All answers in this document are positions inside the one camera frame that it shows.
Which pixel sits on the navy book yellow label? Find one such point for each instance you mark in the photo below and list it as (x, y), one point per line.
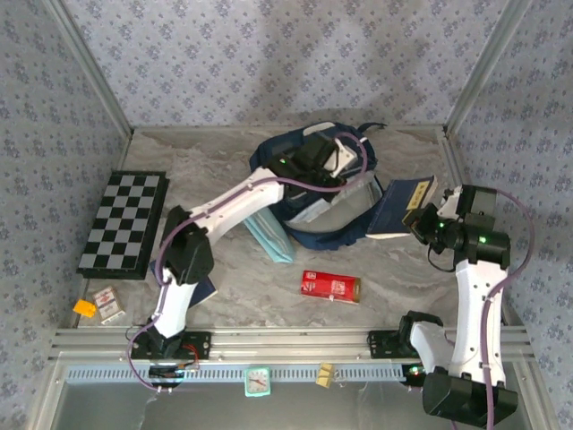
(207, 291)
(394, 210)

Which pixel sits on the navy blue backpack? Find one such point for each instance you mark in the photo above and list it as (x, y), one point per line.
(271, 150)

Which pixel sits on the light blue pencil case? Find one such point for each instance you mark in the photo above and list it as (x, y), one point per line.
(273, 244)

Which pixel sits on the red rectangular box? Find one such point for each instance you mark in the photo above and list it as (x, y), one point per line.
(329, 286)

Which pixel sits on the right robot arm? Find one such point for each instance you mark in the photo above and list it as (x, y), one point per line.
(474, 313)

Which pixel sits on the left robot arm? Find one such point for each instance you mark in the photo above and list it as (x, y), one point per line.
(233, 210)

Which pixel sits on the right controller board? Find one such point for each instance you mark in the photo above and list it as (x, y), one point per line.
(414, 372)

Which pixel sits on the controller board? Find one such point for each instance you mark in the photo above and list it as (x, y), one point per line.
(165, 372)
(414, 372)

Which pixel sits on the small yellow tag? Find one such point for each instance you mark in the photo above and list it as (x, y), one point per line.
(325, 375)

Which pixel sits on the black grey chessboard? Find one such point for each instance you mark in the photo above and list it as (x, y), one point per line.
(121, 224)

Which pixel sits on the small teal clock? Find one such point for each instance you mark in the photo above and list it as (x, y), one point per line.
(257, 381)

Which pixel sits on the playing card box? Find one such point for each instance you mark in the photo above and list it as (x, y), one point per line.
(107, 307)

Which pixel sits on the left controller board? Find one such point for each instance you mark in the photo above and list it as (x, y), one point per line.
(165, 372)

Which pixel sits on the small orange block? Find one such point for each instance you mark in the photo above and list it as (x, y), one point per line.
(85, 308)

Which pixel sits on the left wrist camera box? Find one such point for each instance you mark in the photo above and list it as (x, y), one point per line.
(344, 157)

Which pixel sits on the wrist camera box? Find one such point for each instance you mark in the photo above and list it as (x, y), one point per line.
(344, 157)
(452, 201)

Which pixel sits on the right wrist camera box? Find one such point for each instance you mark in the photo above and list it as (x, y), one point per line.
(452, 201)

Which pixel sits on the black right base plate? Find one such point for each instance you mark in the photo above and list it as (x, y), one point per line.
(380, 345)

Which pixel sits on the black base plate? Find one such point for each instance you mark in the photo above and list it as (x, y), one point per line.
(197, 345)
(380, 345)

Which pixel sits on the aluminium frame post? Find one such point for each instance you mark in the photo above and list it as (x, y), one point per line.
(485, 67)
(91, 67)

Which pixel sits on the aluminium mounting rail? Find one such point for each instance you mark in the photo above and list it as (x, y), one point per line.
(291, 342)

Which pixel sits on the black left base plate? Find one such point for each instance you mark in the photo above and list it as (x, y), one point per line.
(197, 345)

